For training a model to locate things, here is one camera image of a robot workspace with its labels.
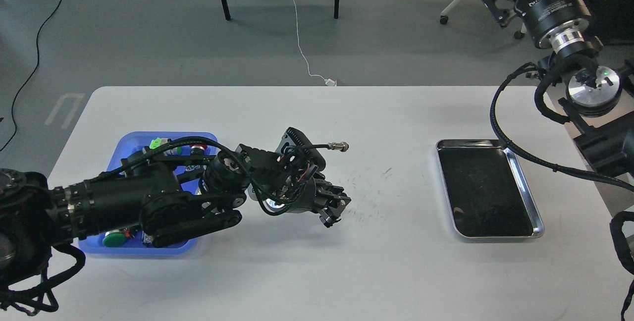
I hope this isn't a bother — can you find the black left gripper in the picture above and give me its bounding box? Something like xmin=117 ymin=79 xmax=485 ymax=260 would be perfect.
xmin=263 ymin=175 xmax=351 ymax=228

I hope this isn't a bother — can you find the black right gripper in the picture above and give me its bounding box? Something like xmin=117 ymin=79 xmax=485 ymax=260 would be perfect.
xmin=482 ymin=0 xmax=591 ymax=49

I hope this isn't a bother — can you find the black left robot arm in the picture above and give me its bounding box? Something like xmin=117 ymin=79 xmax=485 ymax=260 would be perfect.
xmin=0 ymin=127 xmax=351 ymax=316

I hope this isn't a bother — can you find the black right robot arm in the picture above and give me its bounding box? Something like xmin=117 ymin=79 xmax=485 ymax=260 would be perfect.
xmin=483 ymin=0 xmax=633 ymax=191

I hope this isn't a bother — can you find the silver metal tray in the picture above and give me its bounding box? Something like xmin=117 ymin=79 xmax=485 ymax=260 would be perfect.
xmin=435 ymin=139 xmax=545 ymax=242

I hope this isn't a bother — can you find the blue plastic tray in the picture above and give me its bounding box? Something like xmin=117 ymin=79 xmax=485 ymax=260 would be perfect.
xmin=78 ymin=131 xmax=218 ymax=258

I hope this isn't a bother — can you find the black cabinet on casters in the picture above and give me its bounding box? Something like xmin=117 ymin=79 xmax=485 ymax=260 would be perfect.
xmin=583 ymin=0 xmax=634 ymax=45

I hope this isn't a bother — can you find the white cable on floor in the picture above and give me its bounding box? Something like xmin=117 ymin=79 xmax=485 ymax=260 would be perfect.
xmin=286 ymin=0 xmax=337 ymax=87

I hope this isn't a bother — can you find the red push button switch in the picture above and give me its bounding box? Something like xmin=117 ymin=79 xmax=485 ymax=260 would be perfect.
xmin=189 ymin=144 xmax=208 ymax=156

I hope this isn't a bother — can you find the green push button switch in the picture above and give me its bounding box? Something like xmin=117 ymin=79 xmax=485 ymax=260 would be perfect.
xmin=149 ymin=137 xmax=183 ymax=157

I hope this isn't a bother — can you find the yellow push button switch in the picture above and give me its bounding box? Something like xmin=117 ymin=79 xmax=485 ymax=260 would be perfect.
xmin=140 ymin=231 xmax=154 ymax=247

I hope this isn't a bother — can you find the green mushroom button switch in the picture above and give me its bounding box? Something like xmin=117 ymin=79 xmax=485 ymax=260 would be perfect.
xmin=102 ymin=229 xmax=130 ymax=247

